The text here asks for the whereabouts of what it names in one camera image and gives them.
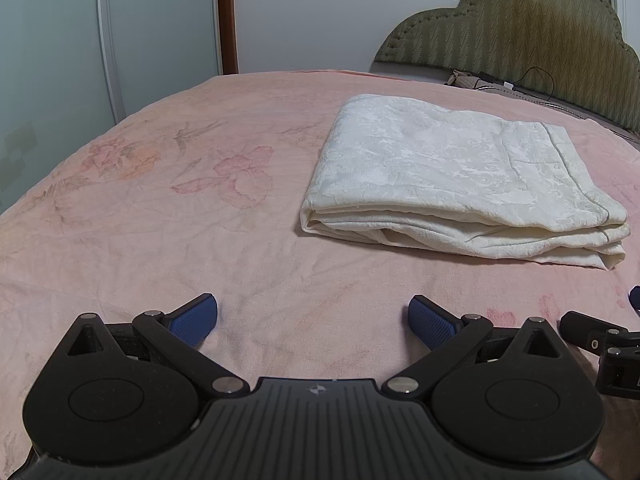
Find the olive green padded headboard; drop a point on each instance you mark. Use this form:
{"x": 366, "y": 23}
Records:
{"x": 525, "y": 30}

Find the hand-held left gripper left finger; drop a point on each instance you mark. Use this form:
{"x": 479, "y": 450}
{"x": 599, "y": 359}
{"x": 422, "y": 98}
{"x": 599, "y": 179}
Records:
{"x": 192, "y": 318}

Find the brown wooden door frame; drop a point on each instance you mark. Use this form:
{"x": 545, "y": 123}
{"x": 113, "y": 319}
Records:
{"x": 227, "y": 15}

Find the pale sliding wardrobe door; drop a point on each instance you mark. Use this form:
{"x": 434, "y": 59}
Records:
{"x": 55, "y": 50}

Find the pink floral bed sheet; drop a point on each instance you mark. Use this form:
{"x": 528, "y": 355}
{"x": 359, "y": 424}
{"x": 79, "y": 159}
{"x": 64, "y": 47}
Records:
{"x": 150, "y": 220}

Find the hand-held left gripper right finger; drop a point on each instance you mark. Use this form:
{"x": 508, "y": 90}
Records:
{"x": 431, "y": 323}

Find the cream white pants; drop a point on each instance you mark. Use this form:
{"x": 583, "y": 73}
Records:
{"x": 440, "y": 170}

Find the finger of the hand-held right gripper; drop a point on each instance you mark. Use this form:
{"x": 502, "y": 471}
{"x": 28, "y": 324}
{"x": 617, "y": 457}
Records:
{"x": 635, "y": 300}
{"x": 585, "y": 330}

